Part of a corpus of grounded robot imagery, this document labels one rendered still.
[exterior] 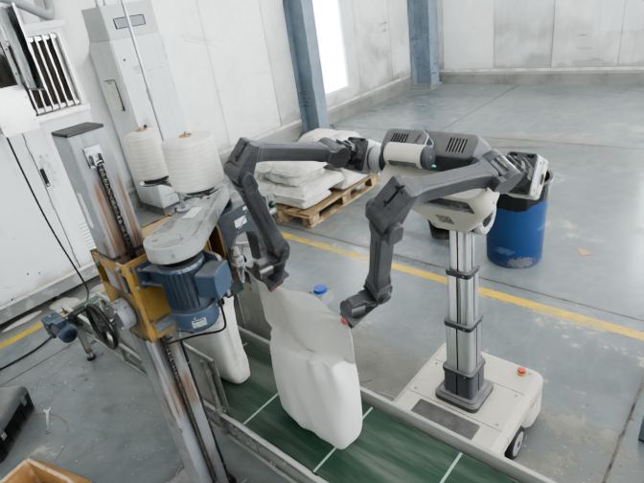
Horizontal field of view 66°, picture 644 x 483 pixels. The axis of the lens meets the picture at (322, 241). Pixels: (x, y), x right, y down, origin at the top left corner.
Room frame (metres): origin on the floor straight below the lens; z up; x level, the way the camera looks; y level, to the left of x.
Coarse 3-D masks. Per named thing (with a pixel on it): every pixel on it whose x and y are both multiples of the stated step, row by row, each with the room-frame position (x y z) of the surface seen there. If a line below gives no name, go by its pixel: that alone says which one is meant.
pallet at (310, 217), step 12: (360, 180) 4.95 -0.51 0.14; (372, 180) 5.05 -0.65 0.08; (336, 192) 4.73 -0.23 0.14; (348, 192) 4.73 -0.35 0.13; (360, 192) 4.93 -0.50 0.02; (276, 204) 4.70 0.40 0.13; (324, 204) 4.47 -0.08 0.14; (336, 204) 4.70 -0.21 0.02; (276, 216) 4.58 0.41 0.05; (288, 216) 4.55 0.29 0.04; (300, 216) 4.35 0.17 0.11; (312, 216) 4.31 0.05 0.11; (324, 216) 4.46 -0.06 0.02
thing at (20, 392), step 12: (0, 396) 2.28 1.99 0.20; (12, 396) 2.28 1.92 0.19; (24, 396) 2.32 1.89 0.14; (0, 408) 2.17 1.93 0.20; (12, 408) 2.20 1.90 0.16; (24, 408) 2.28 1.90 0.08; (0, 420) 2.10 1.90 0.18; (12, 420) 2.16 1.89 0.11; (24, 420) 2.24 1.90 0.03; (48, 420) 2.23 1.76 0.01; (0, 432) 2.04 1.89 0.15; (12, 432) 2.12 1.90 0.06; (48, 432) 2.13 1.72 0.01; (0, 444) 2.01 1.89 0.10; (12, 444) 2.08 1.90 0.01; (0, 456) 1.97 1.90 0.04
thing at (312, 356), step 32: (288, 320) 1.58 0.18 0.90; (320, 320) 1.43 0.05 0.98; (288, 352) 1.52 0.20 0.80; (320, 352) 1.45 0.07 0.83; (352, 352) 1.37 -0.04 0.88; (288, 384) 1.53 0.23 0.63; (320, 384) 1.39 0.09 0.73; (352, 384) 1.40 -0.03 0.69; (320, 416) 1.41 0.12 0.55; (352, 416) 1.38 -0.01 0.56
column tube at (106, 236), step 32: (64, 160) 1.50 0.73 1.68; (96, 192) 1.46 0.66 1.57; (96, 224) 1.46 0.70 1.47; (128, 224) 1.51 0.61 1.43; (128, 256) 1.48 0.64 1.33; (128, 288) 1.45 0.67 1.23; (160, 352) 1.47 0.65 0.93; (160, 384) 1.45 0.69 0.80; (192, 384) 1.52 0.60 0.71; (192, 448) 1.46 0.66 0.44; (192, 480) 1.50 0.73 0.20; (224, 480) 1.52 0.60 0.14
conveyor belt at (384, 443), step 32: (256, 352) 2.08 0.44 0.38; (224, 384) 1.87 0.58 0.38; (256, 384) 1.83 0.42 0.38; (256, 416) 1.63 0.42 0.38; (288, 416) 1.60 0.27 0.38; (384, 416) 1.52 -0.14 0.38; (288, 448) 1.43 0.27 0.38; (320, 448) 1.40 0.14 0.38; (352, 448) 1.38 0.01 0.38; (384, 448) 1.35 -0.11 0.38; (416, 448) 1.33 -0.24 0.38; (448, 448) 1.31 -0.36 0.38; (352, 480) 1.24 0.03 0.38; (384, 480) 1.21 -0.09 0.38; (416, 480) 1.19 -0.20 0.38; (448, 480) 1.17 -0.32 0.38; (480, 480) 1.15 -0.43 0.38; (512, 480) 1.13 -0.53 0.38
